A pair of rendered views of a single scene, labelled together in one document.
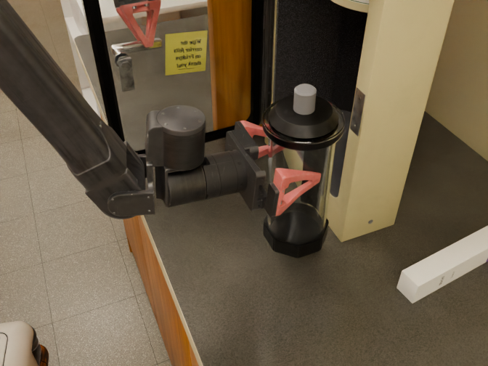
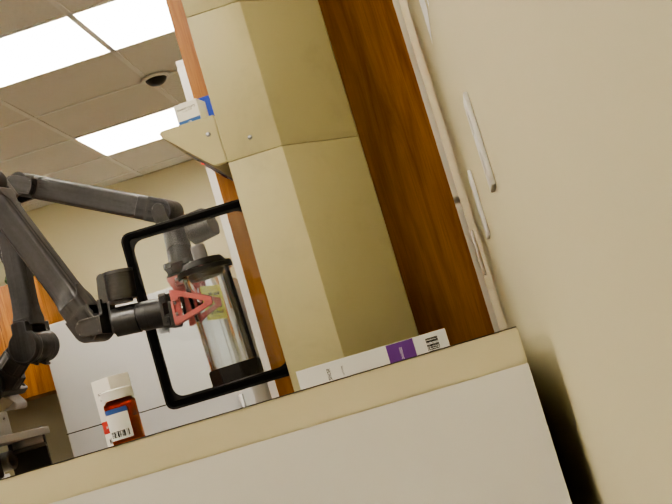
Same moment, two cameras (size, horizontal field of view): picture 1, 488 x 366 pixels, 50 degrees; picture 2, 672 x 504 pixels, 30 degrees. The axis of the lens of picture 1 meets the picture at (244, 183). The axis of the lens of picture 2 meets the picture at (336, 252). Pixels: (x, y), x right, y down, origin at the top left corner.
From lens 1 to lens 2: 2.12 m
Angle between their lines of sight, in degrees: 54
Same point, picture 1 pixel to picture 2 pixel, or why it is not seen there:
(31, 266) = not seen: outside the picture
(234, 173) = (153, 304)
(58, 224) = not seen: outside the picture
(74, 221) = not seen: outside the picture
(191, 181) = (124, 310)
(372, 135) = (274, 281)
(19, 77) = (32, 254)
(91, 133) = (66, 282)
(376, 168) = (294, 312)
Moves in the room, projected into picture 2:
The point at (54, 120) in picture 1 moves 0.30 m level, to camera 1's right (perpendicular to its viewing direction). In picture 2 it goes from (48, 277) to (167, 230)
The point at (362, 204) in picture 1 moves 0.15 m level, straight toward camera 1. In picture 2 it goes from (299, 352) to (239, 367)
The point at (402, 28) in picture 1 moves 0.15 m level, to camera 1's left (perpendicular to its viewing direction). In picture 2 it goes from (257, 198) to (196, 222)
